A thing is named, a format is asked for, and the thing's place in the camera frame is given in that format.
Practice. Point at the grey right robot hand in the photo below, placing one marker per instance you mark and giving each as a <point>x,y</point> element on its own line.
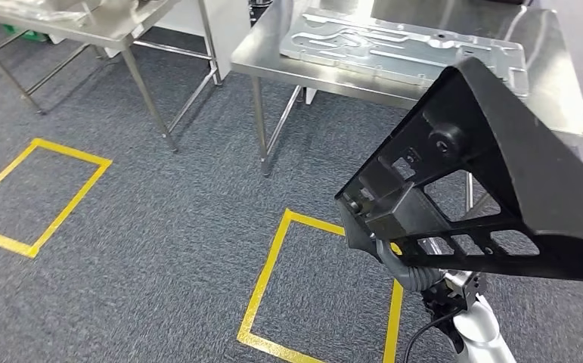
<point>386,253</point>

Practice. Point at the black plastic frame part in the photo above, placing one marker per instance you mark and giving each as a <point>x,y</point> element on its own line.
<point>546,190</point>

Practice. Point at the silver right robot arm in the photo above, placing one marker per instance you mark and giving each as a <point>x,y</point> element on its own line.
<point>476,330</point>

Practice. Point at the steel workbench table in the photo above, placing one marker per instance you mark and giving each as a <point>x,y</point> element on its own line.
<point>271,60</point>

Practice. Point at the stamped grey metal plate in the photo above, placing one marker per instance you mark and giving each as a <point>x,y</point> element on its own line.
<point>396,50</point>

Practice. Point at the white cabinet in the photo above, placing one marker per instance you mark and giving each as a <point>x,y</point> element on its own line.
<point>221,30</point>

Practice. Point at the steel table with crossbars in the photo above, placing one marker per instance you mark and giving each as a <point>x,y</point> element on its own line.
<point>121,35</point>

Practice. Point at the green object under table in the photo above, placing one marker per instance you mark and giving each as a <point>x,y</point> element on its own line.
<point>25,35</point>

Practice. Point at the clear plastic wrap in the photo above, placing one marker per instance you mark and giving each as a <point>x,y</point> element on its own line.
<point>30,10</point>

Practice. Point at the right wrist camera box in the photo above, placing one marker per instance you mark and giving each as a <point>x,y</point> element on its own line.
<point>466,285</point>

